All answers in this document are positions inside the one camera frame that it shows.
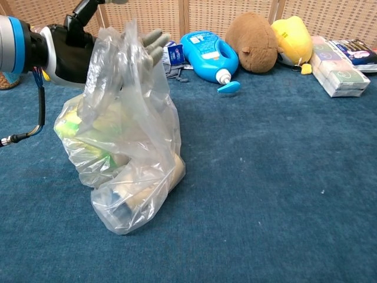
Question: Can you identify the brown plush toy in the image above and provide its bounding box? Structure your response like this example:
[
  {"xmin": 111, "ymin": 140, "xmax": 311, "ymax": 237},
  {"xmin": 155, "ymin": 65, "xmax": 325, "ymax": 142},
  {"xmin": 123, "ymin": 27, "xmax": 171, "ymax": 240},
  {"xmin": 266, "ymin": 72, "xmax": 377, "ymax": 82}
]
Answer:
[{"xmin": 224, "ymin": 11, "xmax": 279, "ymax": 74}]

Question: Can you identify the clear plastic bag with items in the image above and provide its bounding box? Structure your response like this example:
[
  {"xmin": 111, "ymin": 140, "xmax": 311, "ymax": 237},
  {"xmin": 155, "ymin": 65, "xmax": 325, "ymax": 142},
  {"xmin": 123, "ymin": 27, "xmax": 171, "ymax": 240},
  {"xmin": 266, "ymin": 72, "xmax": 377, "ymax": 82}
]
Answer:
[{"xmin": 53, "ymin": 19, "xmax": 187, "ymax": 236}]

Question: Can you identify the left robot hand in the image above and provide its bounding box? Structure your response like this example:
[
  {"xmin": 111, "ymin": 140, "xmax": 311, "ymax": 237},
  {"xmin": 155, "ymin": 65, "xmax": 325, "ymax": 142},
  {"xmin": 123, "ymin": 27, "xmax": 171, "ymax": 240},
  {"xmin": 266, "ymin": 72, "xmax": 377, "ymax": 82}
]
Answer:
[{"xmin": 39, "ymin": 0, "xmax": 172, "ymax": 90}]

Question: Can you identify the blue toothpaste box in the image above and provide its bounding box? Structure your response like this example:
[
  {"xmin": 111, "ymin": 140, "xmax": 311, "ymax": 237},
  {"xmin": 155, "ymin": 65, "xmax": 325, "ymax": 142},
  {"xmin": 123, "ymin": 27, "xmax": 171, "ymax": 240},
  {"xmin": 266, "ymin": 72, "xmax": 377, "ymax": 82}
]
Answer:
[{"xmin": 161, "ymin": 40, "xmax": 187, "ymax": 65}]

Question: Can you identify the woven folding screen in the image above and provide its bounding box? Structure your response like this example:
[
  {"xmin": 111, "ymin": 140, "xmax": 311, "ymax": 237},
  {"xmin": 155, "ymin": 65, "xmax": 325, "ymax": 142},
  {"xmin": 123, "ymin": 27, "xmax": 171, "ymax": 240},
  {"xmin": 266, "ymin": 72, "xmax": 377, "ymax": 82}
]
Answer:
[{"xmin": 0, "ymin": 0, "xmax": 377, "ymax": 51}]

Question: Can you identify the blue pump detergent bottle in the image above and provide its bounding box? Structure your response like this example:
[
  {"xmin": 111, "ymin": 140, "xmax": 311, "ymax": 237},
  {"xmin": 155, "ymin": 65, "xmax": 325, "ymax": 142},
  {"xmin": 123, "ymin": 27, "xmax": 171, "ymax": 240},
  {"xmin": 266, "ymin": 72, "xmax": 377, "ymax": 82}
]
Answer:
[{"xmin": 180, "ymin": 31, "xmax": 242, "ymax": 95}]

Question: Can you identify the grey cloth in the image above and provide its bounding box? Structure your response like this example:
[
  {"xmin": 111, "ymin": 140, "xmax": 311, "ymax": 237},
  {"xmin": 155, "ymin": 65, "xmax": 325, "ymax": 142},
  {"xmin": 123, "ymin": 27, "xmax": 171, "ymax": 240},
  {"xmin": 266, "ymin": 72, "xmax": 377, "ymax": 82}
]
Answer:
[{"xmin": 164, "ymin": 62, "xmax": 194, "ymax": 84}]

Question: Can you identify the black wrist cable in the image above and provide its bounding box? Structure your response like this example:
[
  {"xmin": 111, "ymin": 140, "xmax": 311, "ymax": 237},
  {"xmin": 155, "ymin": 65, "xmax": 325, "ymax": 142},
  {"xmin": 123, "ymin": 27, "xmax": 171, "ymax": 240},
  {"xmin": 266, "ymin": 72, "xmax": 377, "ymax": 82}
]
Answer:
[{"xmin": 0, "ymin": 67, "xmax": 48, "ymax": 148}]

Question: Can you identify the yellow plush toy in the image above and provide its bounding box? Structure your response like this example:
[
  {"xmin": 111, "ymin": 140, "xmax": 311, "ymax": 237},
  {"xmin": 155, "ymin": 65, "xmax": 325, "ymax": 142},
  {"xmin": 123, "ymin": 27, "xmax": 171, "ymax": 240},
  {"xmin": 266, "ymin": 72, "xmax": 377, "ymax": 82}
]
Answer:
[{"xmin": 270, "ymin": 15, "xmax": 314, "ymax": 76}]

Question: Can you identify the blue carpet table mat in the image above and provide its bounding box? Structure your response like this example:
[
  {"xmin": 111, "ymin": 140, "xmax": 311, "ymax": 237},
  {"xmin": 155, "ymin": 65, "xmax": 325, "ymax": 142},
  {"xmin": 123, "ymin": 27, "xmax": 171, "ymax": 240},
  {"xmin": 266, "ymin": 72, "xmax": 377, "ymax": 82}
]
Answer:
[{"xmin": 0, "ymin": 63, "xmax": 377, "ymax": 283}]

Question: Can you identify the dark blue snack package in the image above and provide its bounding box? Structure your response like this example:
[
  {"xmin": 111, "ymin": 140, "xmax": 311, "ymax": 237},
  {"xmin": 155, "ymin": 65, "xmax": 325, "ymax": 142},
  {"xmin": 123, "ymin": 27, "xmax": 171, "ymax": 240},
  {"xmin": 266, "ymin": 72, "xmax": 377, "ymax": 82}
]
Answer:
[{"xmin": 328, "ymin": 38, "xmax": 377, "ymax": 73}]

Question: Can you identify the pastel tissue pack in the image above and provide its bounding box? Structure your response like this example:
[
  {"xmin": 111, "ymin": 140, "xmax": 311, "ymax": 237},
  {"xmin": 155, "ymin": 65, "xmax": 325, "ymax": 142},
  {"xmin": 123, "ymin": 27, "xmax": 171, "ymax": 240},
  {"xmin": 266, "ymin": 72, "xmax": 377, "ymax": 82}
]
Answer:
[{"xmin": 310, "ymin": 35, "xmax": 372, "ymax": 99}]

